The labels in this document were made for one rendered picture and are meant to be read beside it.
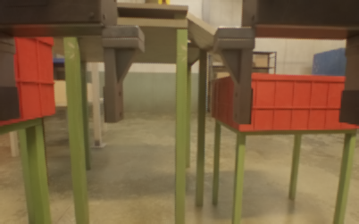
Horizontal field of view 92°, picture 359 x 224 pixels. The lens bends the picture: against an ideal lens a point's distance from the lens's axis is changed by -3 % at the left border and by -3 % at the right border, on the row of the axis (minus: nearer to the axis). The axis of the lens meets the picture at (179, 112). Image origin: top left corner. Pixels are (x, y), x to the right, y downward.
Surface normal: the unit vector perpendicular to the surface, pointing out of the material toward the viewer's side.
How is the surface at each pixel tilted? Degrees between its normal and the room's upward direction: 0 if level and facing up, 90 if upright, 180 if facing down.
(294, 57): 90
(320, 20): 90
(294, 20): 90
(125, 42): 90
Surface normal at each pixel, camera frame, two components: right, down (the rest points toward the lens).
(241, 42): -0.01, 0.11
